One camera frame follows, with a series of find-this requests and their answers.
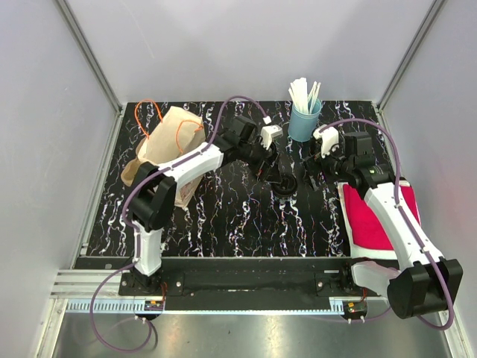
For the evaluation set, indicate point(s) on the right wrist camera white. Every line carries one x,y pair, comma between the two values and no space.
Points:
329,138

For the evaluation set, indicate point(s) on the cardboard cup carrier left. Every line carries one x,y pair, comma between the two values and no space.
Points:
129,172

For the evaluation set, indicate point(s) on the white tray under cloth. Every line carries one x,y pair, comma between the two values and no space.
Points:
346,223

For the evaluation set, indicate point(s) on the brown paper takeout bag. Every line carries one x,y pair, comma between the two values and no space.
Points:
177,133

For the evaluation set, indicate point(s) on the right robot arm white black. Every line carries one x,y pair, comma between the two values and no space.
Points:
425,281

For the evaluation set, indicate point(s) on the light blue cup holder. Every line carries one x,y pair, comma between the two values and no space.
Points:
301,125

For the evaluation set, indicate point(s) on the red folded cloth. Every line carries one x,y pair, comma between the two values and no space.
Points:
363,220

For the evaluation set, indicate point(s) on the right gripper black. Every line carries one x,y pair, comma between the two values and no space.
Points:
317,162

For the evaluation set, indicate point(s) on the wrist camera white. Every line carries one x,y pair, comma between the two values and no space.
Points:
269,132
329,138

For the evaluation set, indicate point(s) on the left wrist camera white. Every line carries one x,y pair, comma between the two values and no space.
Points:
269,132

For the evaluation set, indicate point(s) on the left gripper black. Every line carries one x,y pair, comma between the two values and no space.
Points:
262,167

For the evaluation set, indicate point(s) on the black cup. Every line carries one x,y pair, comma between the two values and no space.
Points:
286,188

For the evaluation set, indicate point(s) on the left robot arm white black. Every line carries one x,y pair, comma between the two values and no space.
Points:
151,203

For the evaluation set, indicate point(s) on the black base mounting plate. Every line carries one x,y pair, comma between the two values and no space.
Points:
248,285

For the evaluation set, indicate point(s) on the aluminium front rail frame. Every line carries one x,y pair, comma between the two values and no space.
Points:
95,292

